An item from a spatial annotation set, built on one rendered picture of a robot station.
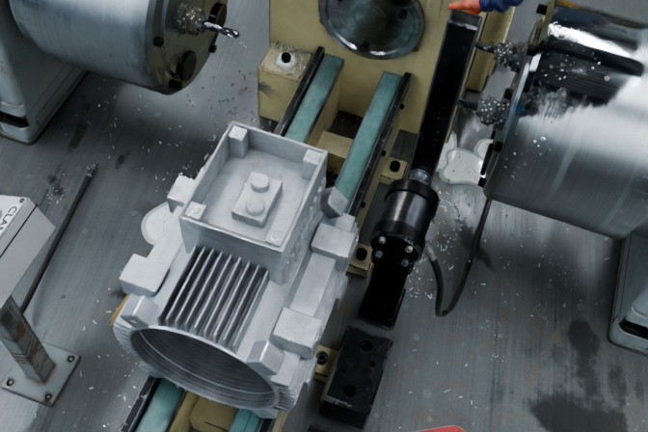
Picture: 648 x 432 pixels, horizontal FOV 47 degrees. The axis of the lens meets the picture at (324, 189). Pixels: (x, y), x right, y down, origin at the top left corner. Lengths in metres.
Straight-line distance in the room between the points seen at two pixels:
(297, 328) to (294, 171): 0.15
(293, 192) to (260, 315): 0.12
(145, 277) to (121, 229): 0.36
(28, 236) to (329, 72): 0.50
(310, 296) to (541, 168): 0.29
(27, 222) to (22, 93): 0.37
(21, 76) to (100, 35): 0.21
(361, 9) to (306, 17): 0.10
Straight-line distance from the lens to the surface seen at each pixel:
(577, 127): 0.83
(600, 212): 0.89
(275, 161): 0.75
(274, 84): 1.12
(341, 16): 1.06
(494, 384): 1.01
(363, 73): 1.13
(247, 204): 0.70
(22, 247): 0.80
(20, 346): 0.91
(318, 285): 0.73
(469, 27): 0.71
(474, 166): 1.18
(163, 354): 0.82
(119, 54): 0.95
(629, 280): 1.08
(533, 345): 1.05
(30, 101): 1.17
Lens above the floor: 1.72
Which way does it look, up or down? 55 degrees down
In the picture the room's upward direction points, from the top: 6 degrees clockwise
